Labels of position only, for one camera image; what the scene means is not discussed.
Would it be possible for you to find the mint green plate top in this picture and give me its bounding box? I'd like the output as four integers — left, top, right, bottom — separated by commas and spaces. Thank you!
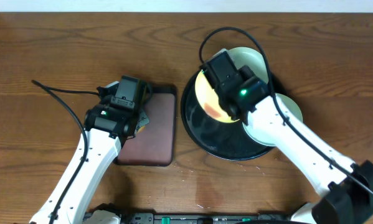
228, 47, 268, 83

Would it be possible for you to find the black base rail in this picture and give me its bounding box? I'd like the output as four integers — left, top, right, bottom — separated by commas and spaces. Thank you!
83, 212, 302, 224

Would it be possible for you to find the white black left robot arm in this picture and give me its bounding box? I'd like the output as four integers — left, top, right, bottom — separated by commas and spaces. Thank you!
30, 75, 153, 223

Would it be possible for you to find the black rectangular tray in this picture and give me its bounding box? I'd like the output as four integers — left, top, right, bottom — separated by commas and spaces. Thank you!
114, 85, 177, 166

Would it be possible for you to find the mint green plate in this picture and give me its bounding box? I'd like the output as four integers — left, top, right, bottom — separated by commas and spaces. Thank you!
228, 47, 268, 83
243, 93, 303, 147

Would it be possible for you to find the round black tray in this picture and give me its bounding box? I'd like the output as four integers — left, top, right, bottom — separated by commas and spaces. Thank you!
181, 73, 273, 161

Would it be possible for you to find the mint green plate right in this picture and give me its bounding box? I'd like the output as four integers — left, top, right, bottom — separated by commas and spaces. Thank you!
243, 93, 303, 147

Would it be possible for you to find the green yellow sponge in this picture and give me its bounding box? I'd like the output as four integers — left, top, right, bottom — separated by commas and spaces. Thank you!
135, 110, 149, 134

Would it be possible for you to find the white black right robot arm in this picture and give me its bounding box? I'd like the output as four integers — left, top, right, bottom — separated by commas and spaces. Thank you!
198, 50, 373, 223

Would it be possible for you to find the yellow plate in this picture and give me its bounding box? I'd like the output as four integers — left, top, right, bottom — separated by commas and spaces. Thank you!
194, 70, 237, 123

